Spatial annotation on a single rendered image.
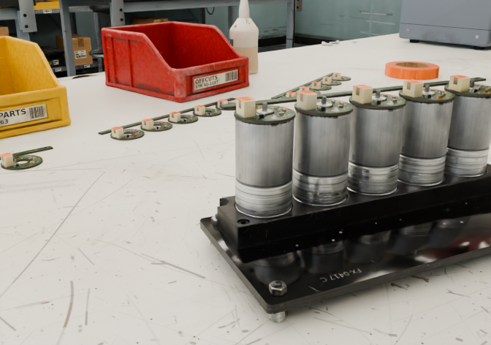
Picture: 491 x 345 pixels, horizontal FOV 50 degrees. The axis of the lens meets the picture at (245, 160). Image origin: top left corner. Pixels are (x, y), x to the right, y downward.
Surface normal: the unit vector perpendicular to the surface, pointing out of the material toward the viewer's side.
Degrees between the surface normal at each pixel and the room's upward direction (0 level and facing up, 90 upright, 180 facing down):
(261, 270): 0
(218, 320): 0
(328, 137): 90
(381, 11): 90
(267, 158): 90
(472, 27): 90
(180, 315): 0
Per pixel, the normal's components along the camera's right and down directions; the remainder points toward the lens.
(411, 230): 0.00, -0.94
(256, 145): -0.32, 0.33
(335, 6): -0.74, 0.23
